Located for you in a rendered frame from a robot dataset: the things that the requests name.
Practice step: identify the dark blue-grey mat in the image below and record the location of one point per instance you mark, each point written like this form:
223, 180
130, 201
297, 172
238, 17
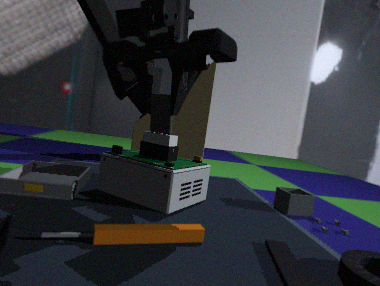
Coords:
237, 222

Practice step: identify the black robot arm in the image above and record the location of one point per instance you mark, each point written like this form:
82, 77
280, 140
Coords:
140, 22

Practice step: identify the yellow rectangular label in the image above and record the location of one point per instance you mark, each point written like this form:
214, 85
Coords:
34, 188

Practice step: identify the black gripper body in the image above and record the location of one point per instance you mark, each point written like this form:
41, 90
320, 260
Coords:
214, 42

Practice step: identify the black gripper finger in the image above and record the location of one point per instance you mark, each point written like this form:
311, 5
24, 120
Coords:
185, 72
149, 78

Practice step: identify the green circuit board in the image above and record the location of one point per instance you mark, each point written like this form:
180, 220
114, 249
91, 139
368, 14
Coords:
180, 163

